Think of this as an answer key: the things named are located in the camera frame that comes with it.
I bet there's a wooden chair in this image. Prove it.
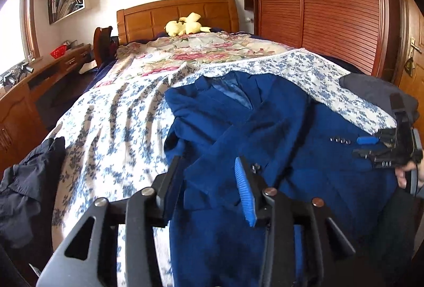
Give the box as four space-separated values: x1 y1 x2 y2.
93 26 120 67

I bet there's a red basket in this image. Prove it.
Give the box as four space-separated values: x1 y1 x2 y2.
50 45 68 59

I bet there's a wooden desk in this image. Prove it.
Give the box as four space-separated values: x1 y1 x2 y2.
0 43 93 168

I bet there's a grey garment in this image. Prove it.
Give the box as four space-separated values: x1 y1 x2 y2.
338 73 419 135

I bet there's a wooden door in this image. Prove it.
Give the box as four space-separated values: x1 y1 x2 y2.
397 0 424 102

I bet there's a wooden headboard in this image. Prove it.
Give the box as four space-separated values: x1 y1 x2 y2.
117 0 240 45

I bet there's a black garment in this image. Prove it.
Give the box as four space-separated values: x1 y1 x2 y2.
0 137 66 249

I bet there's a person's dark clothing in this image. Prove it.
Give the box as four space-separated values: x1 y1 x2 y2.
364 188 424 287

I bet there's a person's right hand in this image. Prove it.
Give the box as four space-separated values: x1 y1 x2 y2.
396 161 424 190

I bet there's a pink floral blanket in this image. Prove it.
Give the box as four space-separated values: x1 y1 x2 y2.
114 32 295 82

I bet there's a yellow plush toy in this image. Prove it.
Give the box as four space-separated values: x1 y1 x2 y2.
165 12 211 36

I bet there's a wooden slatted wardrobe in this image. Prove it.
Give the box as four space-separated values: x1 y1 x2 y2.
240 0 403 82

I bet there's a wooden framed window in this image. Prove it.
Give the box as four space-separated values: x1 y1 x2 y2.
0 0 40 75

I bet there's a black tool on desk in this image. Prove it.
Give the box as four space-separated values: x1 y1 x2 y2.
0 62 35 87

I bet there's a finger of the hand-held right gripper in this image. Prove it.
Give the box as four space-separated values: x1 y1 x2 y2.
356 136 381 146
353 148 378 162

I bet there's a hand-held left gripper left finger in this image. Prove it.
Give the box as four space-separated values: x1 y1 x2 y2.
36 156 186 287

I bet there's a bed with floral sheets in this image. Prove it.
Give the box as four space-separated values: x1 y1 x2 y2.
50 47 398 287

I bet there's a blue suit jacket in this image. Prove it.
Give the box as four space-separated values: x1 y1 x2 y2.
164 71 401 287

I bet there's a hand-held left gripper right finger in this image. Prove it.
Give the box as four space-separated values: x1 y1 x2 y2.
234 156 356 287

